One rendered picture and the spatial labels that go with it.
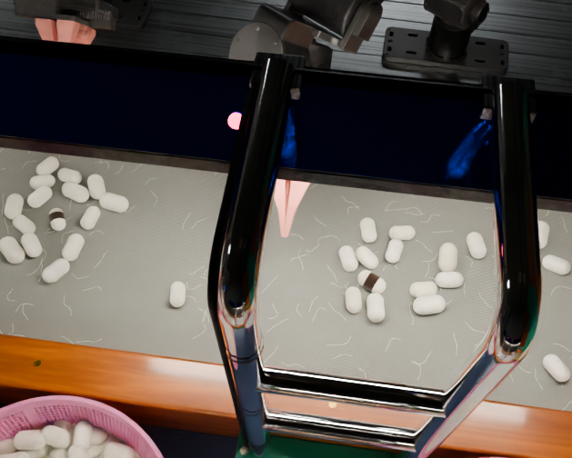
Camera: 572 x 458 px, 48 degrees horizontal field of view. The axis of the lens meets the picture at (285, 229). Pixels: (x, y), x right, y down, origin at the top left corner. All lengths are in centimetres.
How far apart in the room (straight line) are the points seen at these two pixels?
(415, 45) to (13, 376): 77
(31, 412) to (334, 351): 33
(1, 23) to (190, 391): 77
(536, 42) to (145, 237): 72
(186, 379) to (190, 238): 19
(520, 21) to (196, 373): 81
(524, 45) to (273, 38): 64
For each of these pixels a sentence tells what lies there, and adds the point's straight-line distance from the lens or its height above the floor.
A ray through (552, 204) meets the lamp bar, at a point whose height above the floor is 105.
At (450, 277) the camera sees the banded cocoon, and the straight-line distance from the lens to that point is 76.
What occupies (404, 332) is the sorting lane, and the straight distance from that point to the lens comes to 74.
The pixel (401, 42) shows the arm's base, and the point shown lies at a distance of 110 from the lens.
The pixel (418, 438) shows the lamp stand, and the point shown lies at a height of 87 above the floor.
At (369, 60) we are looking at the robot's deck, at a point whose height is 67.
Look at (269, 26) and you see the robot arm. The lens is 60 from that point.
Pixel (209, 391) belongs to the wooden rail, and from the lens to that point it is 68.
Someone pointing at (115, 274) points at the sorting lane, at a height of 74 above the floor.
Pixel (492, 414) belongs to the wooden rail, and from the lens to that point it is 71.
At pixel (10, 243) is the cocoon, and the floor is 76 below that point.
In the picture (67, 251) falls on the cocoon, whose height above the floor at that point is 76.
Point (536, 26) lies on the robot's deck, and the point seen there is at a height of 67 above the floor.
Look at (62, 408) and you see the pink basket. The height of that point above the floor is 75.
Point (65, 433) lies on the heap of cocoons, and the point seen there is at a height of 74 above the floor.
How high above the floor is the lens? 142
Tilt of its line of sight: 59 degrees down
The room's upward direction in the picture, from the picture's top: straight up
